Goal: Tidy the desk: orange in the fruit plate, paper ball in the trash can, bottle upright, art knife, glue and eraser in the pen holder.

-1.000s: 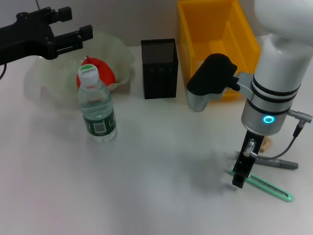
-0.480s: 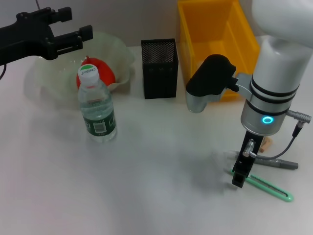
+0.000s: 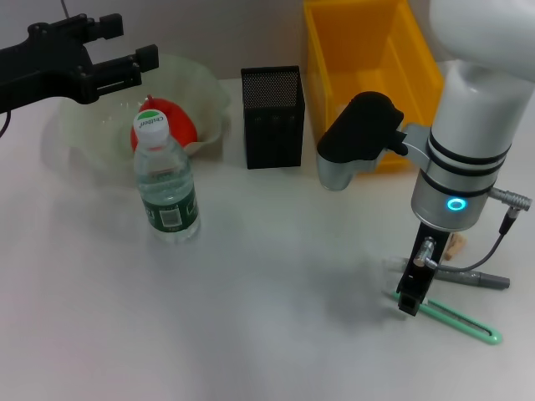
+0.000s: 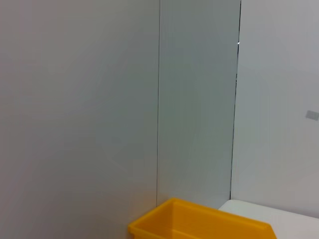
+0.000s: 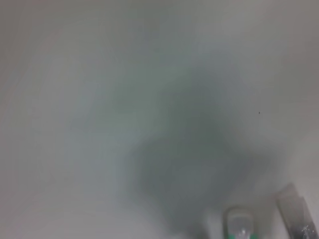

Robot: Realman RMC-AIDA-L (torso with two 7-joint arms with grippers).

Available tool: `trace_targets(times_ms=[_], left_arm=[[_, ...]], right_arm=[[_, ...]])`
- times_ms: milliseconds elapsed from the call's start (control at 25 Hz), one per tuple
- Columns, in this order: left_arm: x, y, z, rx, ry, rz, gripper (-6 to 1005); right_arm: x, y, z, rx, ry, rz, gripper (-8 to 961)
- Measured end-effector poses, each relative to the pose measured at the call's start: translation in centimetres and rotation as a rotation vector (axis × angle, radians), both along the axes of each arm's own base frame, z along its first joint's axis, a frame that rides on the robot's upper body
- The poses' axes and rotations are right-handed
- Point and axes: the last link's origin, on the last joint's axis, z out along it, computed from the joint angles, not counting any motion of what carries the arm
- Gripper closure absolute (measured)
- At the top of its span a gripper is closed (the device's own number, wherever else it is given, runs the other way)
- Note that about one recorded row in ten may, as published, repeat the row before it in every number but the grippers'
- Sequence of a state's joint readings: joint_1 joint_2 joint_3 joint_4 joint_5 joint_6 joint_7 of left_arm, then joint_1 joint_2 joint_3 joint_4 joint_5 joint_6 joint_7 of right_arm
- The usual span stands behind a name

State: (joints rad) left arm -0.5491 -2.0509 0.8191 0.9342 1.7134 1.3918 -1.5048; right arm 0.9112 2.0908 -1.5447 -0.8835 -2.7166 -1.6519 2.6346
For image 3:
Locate pale green glass fruit plate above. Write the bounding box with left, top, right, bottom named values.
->
left=41, top=53, right=232, bottom=189

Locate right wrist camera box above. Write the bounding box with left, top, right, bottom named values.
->
left=316, top=91, right=431, bottom=192

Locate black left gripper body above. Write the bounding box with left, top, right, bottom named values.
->
left=0, top=13, right=98, bottom=114

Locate grey marker pen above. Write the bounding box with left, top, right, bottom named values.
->
left=383, top=256, right=512, bottom=290

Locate beige eraser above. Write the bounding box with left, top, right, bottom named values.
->
left=444, top=233, right=466, bottom=261

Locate right arm cable with plug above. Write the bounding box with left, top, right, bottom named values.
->
left=413, top=186, right=518, bottom=275

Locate yellow plastic bin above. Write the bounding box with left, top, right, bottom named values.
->
left=303, top=0, right=446, bottom=175

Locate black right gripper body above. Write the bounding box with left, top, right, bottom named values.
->
left=394, top=222, right=450, bottom=305

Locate clear green-label water bottle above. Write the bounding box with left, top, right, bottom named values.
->
left=132, top=109, right=201, bottom=244

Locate mint green utility knife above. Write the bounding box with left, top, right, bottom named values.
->
left=380, top=289, right=503, bottom=346

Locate black mesh pen holder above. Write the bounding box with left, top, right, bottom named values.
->
left=240, top=65, right=307, bottom=170

